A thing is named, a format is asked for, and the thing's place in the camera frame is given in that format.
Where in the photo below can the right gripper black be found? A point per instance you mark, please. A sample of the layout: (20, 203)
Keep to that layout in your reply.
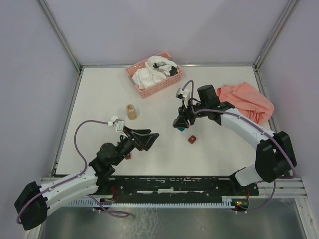
(181, 121)

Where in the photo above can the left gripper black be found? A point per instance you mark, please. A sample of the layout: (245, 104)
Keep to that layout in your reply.
(140, 142)

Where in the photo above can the glass pill bottle yellow pills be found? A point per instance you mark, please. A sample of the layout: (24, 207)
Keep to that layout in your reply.
(131, 112)

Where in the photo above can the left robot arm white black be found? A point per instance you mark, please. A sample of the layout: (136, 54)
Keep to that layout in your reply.
(36, 202)

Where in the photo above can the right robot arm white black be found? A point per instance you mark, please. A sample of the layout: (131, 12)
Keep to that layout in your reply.
(275, 156)

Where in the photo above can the red pill box right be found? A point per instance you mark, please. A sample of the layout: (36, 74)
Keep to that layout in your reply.
(192, 139)

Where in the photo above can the red pill box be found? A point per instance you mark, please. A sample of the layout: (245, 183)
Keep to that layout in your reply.
(192, 139)
(128, 156)

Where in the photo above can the red pill box left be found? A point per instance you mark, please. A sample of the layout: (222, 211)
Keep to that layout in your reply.
(128, 156)

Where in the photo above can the white cloth in basket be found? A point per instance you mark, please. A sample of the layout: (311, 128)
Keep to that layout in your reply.
(156, 69)

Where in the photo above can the pink shirt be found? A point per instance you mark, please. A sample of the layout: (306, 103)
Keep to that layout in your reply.
(248, 100)

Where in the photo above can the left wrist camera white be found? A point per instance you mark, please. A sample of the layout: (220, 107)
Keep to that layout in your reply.
(117, 123)

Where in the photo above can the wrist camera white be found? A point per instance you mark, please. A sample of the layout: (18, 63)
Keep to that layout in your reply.
(184, 95)
(117, 123)

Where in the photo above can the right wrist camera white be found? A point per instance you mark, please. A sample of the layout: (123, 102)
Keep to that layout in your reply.
(184, 95)

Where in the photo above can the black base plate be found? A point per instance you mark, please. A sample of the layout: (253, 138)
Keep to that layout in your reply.
(173, 189)

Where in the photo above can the white cable duct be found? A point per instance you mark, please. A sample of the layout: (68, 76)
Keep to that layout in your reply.
(88, 202)

